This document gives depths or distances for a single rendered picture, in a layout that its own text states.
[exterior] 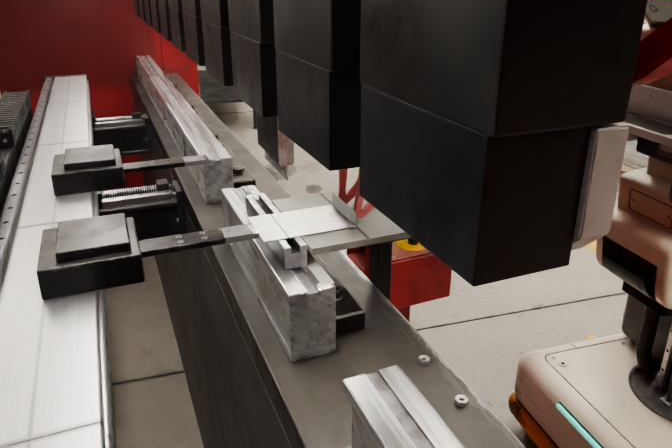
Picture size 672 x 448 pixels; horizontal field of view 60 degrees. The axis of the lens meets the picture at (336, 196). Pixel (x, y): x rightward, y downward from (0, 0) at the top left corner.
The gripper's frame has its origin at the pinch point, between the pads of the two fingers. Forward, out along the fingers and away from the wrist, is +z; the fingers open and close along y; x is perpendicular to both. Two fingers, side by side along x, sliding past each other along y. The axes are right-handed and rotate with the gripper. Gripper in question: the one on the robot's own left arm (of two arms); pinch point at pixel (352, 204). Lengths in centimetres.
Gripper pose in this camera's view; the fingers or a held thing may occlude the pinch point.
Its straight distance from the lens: 82.3
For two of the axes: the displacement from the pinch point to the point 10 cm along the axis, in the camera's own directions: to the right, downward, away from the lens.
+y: 3.7, 3.4, -8.6
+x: 8.3, 3.0, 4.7
